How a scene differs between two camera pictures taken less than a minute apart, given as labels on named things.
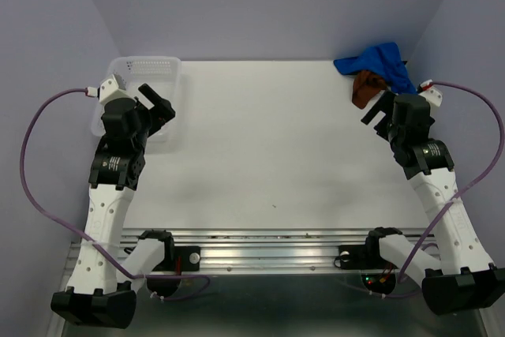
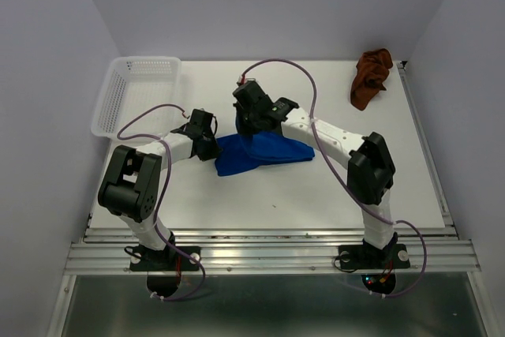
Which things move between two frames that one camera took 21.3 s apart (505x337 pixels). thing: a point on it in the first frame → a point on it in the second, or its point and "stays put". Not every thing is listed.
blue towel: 383,61 → 241,151
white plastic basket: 163,73 stays put
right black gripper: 385,103 → 242,128
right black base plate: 360,256 stays put
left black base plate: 190,260 stays put
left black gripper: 160,114 → 213,151
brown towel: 366,85 stays put
